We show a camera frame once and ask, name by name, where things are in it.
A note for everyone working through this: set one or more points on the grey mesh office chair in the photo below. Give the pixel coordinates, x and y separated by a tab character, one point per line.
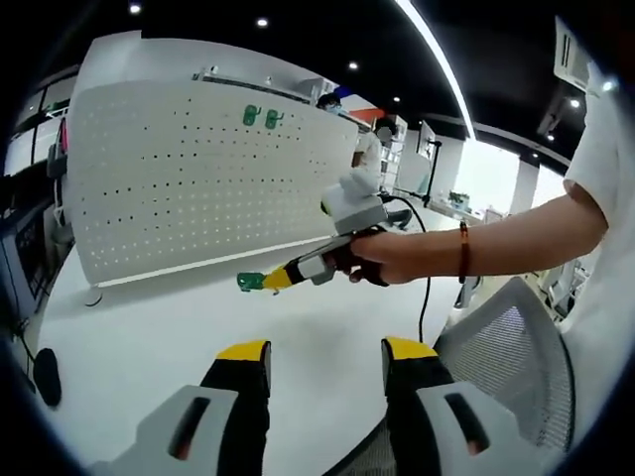
511	347

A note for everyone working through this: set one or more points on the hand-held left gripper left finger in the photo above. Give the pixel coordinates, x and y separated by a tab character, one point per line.
238	411

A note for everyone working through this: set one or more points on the black bent object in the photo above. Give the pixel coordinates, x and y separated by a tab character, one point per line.
402	217

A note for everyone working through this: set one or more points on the white perforated mounting plate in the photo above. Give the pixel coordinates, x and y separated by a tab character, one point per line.
198	198

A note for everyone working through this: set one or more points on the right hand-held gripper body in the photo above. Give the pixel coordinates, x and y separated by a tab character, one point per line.
354	205

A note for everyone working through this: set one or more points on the linear ceiling light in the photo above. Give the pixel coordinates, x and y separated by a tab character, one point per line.
446	62

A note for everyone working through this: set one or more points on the group of ceiling downlights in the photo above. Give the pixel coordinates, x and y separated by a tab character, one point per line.
261	22

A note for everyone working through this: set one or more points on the green hook assembly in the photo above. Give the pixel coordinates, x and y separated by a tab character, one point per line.
250	115
250	281
271	118

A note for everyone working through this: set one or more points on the grey equipment cart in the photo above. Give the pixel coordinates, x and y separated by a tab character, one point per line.
25	258

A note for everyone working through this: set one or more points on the black rounded object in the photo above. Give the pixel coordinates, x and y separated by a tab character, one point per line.
47	377

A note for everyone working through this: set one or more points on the white ceiling air conditioner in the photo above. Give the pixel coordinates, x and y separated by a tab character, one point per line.
573	54

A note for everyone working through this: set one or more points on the person's right hand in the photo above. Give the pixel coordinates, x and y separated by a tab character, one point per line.
402	255

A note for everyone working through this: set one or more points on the person's white shirt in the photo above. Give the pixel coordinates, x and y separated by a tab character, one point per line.
610	297

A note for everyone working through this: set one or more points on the black tripod stand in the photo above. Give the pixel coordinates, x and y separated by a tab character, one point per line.
432	171

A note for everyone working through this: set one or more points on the metal storage shelving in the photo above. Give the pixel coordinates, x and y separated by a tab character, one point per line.
223	77

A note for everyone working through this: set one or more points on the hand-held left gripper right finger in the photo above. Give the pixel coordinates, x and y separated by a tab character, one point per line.
412	411

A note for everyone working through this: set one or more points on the pink hanging item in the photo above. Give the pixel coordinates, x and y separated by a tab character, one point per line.
63	135

